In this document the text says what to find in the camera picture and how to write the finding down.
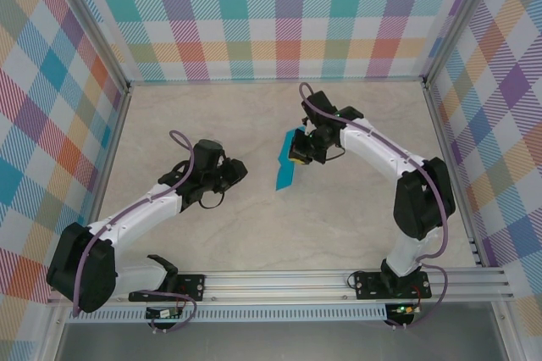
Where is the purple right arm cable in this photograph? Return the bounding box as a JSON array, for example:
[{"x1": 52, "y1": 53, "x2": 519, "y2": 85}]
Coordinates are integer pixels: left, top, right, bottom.
[{"x1": 298, "y1": 82, "x2": 450, "y2": 330}]

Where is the thin black right gripper cable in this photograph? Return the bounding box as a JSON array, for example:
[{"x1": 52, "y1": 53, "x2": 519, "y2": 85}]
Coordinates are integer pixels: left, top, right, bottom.
[{"x1": 324, "y1": 144, "x2": 346, "y2": 163}]

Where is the thin black left gripper cable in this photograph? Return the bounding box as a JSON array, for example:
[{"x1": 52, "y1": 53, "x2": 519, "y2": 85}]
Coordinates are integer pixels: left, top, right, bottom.
[{"x1": 198, "y1": 191, "x2": 225, "y2": 210}]

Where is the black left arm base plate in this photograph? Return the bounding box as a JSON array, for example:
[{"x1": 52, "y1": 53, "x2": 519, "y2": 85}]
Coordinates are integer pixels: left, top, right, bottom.
[{"x1": 128, "y1": 274, "x2": 207, "y2": 303}]

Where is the aluminium side floor rail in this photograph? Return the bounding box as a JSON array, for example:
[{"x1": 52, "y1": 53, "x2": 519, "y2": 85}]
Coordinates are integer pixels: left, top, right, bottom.
[
  {"x1": 84, "y1": 85, "x2": 133, "y2": 230},
  {"x1": 423, "y1": 81, "x2": 486, "y2": 269}
]

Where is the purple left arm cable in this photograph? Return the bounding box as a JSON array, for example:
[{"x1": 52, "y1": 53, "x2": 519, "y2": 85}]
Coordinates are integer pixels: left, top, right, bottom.
[{"x1": 72, "y1": 131, "x2": 198, "y2": 335}]

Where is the black round cable mount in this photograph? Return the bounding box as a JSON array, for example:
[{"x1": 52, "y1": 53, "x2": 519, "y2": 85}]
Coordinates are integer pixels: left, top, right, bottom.
[
  {"x1": 383, "y1": 314, "x2": 410, "y2": 329},
  {"x1": 147, "y1": 317, "x2": 181, "y2": 335}
]

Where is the aluminium mounting rail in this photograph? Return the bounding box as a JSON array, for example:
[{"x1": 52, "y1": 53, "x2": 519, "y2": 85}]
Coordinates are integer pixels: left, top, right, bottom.
[{"x1": 47, "y1": 267, "x2": 516, "y2": 305}]

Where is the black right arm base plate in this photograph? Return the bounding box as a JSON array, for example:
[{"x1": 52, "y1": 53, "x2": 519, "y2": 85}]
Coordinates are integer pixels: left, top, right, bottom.
[{"x1": 354, "y1": 270, "x2": 432, "y2": 301}]

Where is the slotted grey cable tray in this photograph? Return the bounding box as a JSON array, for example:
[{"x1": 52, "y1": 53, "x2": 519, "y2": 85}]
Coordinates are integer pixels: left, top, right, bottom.
[{"x1": 67, "y1": 303, "x2": 389, "y2": 324}]

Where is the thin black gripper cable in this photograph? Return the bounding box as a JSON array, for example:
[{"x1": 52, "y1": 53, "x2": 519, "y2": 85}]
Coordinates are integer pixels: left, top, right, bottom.
[
  {"x1": 324, "y1": 144, "x2": 346, "y2": 163},
  {"x1": 198, "y1": 191, "x2": 225, "y2": 210}
]

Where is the grey metal shelf panel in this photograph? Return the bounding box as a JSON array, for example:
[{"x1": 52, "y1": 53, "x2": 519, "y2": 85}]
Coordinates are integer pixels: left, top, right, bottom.
[{"x1": 54, "y1": 321, "x2": 509, "y2": 361}]

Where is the aluminium frame leg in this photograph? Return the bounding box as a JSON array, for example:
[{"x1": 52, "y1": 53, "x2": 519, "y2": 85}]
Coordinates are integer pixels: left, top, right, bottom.
[
  {"x1": 40, "y1": 304, "x2": 71, "y2": 361},
  {"x1": 493, "y1": 301, "x2": 524, "y2": 361}
]

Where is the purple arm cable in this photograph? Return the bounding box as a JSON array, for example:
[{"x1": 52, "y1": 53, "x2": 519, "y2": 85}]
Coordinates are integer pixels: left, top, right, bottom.
[
  {"x1": 298, "y1": 82, "x2": 450, "y2": 330},
  {"x1": 72, "y1": 131, "x2": 198, "y2": 335}
]

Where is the aluminium frame post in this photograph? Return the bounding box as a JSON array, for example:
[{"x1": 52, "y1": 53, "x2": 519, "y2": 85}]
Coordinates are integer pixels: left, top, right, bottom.
[
  {"x1": 423, "y1": 0, "x2": 505, "y2": 86},
  {"x1": 49, "y1": 0, "x2": 131, "y2": 93}
]

